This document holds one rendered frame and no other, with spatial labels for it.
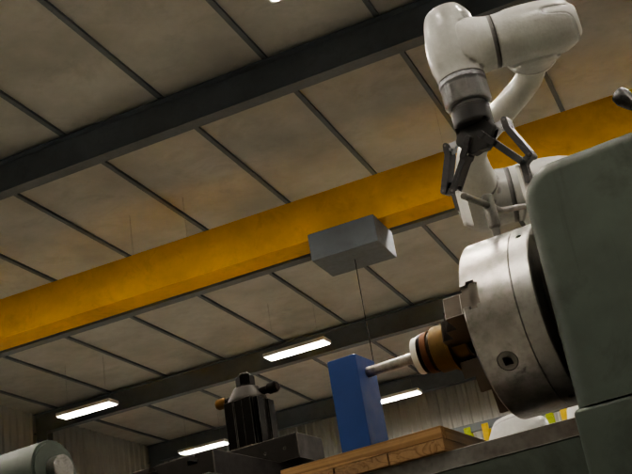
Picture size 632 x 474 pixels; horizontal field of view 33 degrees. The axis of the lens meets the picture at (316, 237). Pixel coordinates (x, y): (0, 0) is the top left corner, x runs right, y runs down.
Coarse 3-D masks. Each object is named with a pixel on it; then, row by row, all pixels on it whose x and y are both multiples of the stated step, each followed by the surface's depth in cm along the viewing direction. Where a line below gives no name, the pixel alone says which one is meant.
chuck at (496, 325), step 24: (504, 240) 180; (480, 264) 178; (504, 264) 174; (480, 288) 175; (504, 288) 172; (480, 312) 173; (504, 312) 171; (480, 336) 173; (504, 336) 171; (480, 360) 173; (528, 360) 170; (504, 384) 174; (528, 384) 173; (528, 408) 177; (552, 408) 178
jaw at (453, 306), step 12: (468, 288) 177; (444, 300) 180; (456, 300) 179; (468, 300) 176; (444, 312) 184; (456, 312) 178; (444, 324) 187; (456, 324) 180; (444, 336) 186; (456, 336) 184; (468, 336) 184
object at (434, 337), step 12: (420, 336) 192; (432, 336) 189; (420, 348) 190; (432, 348) 188; (444, 348) 187; (456, 348) 188; (468, 348) 187; (420, 360) 190; (432, 360) 190; (444, 360) 188; (456, 360) 188; (432, 372) 191
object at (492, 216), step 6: (486, 198) 192; (492, 198) 192; (492, 204) 192; (486, 210) 192; (492, 210) 191; (486, 216) 192; (492, 216) 191; (492, 222) 191; (498, 222) 191; (492, 228) 191; (498, 228) 191; (498, 234) 190
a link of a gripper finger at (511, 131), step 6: (504, 120) 196; (504, 126) 196; (510, 126) 196; (510, 132) 195; (516, 132) 196; (516, 138) 194; (522, 138) 195; (516, 144) 194; (522, 144) 193; (528, 144) 195; (522, 150) 193; (528, 150) 192; (528, 156) 192; (534, 156) 193
